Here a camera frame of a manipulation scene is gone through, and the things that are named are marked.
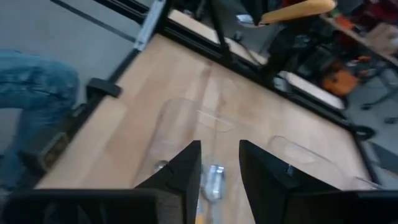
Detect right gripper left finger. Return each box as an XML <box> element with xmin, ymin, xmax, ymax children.
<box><xmin>135</xmin><ymin>140</ymin><xmax>202</xmax><ymax>224</ymax></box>

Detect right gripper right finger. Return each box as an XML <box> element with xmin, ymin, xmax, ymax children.
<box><xmin>239</xmin><ymin>139</ymin><xmax>358</xmax><ymax>224</ymax></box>

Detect silver spoon orange handle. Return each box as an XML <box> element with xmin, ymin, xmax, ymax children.
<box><xmin>235</xmin><ymin>0</ymin><xmax>337</xmax><ymax>28</ymax></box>
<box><xmin>195</xmin><ymin>164</ymin><xmax>227</xmax><ymax>224</ymax></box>

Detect clear plastic bin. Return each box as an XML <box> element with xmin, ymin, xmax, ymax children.
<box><xmin>132</xmin><ymin>97</ymin><xmax>240</xmax><ymax>189</ymax></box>
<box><xmin>266</xmin><ymin>134</ymin><xmax>385</xmax><ymax>191</ymax></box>

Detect orange vacuum cleaner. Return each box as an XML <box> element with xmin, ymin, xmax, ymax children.
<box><xmin>322</xmin><ymin>60</ymin><xmax>361</xmax><ymax>97</ymax></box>

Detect cluttered brown desk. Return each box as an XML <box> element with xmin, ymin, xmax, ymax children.
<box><xmin>322</xmin><ymin>14</ymin><xmax>398</xmax><ymax>68</ymax></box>

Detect black chair base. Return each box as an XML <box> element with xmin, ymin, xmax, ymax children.
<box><xmin>360</xmin><ymin>68</ymin><xmax>398</xmax><ymax>125</ymax></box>

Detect person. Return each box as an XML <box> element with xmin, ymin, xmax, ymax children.
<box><xmin>0</xmin><ymin>49</ymin><xmax>80</xmax><ymax>191</ymax></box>

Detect black aluminium table frame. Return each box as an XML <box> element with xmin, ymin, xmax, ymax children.
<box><xmin>62</xmin><ymin>0</ymin><xmax>377</xmax><ymax>141</ymax></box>

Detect silver frame bracket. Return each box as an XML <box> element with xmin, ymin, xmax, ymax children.
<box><xmin>133</xmin><ymin>0</ymin><xmax>167</xmax><ymax>52</ymax></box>

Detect black frame clamp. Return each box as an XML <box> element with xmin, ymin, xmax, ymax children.
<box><xmin>86</xmin><ymin>77</ymin><xmax>123</xmax><ymax>99</ymax></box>
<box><xmin>18</xmin><ymin>130</ymin><xmax>70</xmax><ymax>175</ymax></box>

